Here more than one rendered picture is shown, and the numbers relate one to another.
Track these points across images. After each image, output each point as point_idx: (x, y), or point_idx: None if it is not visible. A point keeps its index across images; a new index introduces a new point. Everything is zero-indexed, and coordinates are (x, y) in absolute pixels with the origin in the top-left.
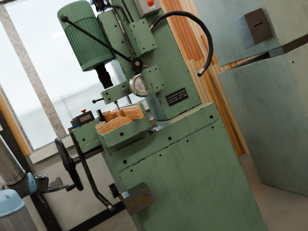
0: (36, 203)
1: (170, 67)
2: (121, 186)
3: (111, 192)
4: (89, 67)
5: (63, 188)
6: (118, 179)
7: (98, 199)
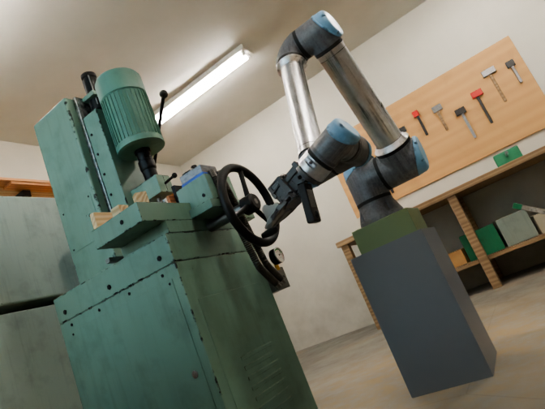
0: (316, 204)
1: None
2: (248, 277)
3: (282, 252)
4: (164, 144)
5: (276, 225)
6: (245, 267)
7: (274, 268)
